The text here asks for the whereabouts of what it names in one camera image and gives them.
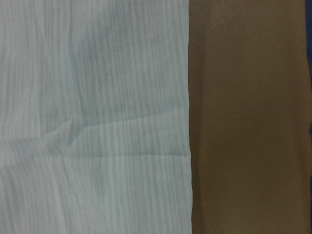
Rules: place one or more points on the light blue button-up shirt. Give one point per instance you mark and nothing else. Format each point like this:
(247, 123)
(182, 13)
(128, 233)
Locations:
(94, 117)

